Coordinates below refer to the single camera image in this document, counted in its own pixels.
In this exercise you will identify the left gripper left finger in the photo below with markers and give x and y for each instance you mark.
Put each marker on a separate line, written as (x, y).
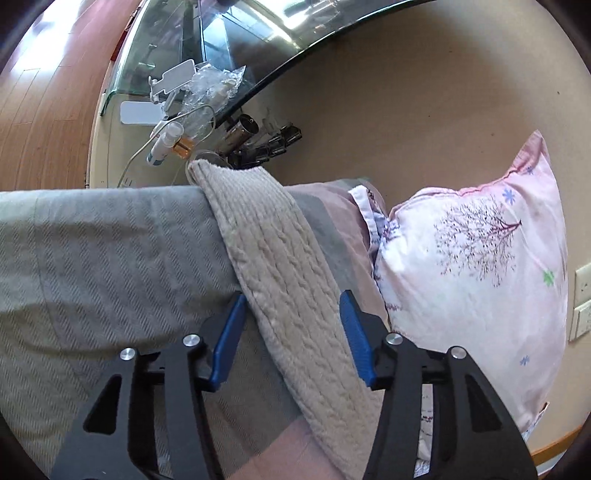
(113, 436)

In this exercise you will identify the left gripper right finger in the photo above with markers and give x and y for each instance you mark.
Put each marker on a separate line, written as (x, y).
(474, 435)

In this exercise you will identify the beige cable-knit sweater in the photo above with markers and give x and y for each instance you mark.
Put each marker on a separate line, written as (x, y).
(295, 249)

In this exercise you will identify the pink floral pillow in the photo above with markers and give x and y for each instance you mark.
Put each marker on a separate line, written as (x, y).
(485, 268)

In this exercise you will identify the pastel patchwork bed quilt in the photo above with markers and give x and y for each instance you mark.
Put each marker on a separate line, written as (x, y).
(87, 273)

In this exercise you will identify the white purple floral pillow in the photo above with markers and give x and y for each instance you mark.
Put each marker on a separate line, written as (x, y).
(377, 223)

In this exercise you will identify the amber small bottle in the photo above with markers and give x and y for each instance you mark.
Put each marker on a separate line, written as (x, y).
(183, 148)

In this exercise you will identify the white blue tube bottle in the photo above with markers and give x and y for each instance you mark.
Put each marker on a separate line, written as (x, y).
(167, 136)

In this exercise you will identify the white flat box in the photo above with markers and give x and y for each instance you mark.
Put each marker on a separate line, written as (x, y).
(140, 113)

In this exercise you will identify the black metallic cylinder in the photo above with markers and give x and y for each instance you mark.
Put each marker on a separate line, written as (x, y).
(239, 133)

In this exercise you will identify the clear plastic bag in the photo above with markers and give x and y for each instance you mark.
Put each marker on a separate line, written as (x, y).
(207, 94)

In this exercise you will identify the white phone stand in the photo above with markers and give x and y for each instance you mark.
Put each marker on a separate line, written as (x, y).
(171, 79)

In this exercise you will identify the glass-top bedside table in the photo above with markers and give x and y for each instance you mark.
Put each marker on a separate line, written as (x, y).
(267, 37)

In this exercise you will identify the wooden headboard frame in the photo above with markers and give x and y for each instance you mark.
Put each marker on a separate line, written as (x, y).
(557, 447)

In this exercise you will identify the white wall socket panel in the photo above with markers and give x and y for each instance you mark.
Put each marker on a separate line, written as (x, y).
(580, 318)

